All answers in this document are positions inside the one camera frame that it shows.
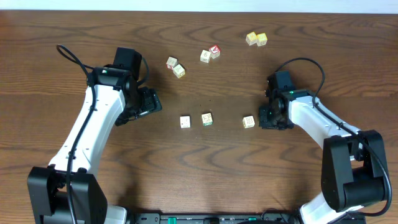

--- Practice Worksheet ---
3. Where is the wooden block letter B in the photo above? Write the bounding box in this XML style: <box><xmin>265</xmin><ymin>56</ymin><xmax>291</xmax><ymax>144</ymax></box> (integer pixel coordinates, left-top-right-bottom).
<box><xmin>243</xmin><ymin>116</ymin><xmax>255</xmax><ymax>128</ymax></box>

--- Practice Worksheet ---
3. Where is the yellow letter G block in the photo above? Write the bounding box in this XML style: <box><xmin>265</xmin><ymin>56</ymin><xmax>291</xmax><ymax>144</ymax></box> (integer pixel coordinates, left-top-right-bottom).
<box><xmin>173</xmin><ymin>64</ymin><xmax>185</xmax><ymax>78</ymax></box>

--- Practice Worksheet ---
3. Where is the wooden block red cat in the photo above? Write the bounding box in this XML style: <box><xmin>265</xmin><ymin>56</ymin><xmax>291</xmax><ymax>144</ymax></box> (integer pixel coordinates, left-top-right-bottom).
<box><xmin>180</xmin><ymin>116</ymin><xmax>191</xmax><ymax>128</ymax></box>

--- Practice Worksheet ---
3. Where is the wooden block green side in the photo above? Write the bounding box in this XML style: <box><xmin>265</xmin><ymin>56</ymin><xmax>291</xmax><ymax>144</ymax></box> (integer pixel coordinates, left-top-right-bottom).
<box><xmin>201</xmin><ymin>113</ymin><xmax>213</xmax><ymax>126</ymax></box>

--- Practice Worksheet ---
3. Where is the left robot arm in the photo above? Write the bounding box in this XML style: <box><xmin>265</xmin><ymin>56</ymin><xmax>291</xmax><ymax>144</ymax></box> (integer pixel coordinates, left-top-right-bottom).
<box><xmin>27</xmin><ymin>65</ymin><xmax>162</xmax><ymax>223</ymax></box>

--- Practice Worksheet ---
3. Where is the yellow-top block left of pair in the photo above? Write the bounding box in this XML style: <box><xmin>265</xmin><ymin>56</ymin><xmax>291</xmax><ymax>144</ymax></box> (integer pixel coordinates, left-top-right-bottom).
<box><xmin>246</xmin><ymin>32</ymin><xmax>257</xmax><ymax>45</ymax></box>

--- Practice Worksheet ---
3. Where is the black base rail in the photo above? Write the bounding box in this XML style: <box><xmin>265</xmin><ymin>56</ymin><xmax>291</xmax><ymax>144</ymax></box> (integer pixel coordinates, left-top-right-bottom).
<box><xmin>124</xmin><ymin>212</ymin><xmax>368</xmax><ymax>224</ymax></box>

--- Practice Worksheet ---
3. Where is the wooden block yellow side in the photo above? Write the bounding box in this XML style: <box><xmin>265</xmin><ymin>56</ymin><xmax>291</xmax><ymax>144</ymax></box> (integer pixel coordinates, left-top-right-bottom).
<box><xmin>200</xmin><ymin>50</ymin><xmax>211</xmax><ymax>63</ymax></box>

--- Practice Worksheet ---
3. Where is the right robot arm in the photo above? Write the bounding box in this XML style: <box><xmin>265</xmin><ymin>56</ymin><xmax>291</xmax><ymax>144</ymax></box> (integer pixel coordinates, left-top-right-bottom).
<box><xmin>259</xmin><ymin>88</ymin><xmax>392</xmax><ymax>223</ymax></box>

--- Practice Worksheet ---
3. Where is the yellow-top block right of pair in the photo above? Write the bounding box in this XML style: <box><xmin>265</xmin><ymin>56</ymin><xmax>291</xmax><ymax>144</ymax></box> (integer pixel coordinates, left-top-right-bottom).
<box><xmin>257</xmin><ymin>33</ymin><xmax>268</xmax><ymax>47</ymax></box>

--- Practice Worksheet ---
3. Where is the wooden block red side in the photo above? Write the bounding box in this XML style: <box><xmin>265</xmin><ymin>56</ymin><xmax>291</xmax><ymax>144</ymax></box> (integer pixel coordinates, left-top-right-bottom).
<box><xmin>166</xmin><ymin>57</ymin><xmax>178</xmax><ymax>70</ymax></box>

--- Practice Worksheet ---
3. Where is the red letter A block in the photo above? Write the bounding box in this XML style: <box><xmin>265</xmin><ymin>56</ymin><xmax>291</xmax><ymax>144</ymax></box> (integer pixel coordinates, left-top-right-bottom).
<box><xmin>209</xmin><ymin>45</ymin><xmax>221</xmax><ymax>59</ymax></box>

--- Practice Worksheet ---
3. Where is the yellow-top block of pair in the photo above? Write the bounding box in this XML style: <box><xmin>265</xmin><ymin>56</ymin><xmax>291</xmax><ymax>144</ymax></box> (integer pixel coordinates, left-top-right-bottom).
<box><xmin>246</xmin><ymin>32</ymin><xmax>257</xmax><ymax>45</ymax></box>
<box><xmin>257</xmin><ymin>33</ymin><xmax>268</xmax><ymax>47</ymax></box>

